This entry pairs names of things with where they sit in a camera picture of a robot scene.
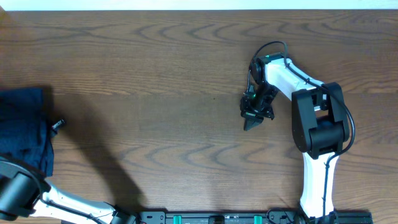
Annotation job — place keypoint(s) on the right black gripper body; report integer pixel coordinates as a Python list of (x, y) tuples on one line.
[(262, 98)]

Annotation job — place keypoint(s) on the dark blue shorts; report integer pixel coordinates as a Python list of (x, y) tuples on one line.
[(25, 103)]

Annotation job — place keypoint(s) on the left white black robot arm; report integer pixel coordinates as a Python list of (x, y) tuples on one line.
[(26, 193)]

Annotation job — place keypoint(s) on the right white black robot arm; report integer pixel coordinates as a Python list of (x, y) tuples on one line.
[(319, 124)]

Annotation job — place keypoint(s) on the folded dark blue garment pile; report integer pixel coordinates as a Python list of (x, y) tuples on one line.
[(46, 149)]

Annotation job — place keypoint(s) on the silver garment tag clip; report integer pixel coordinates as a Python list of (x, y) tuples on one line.
[(58, 125)]

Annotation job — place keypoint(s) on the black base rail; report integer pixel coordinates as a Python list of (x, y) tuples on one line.
[(273, 216)]

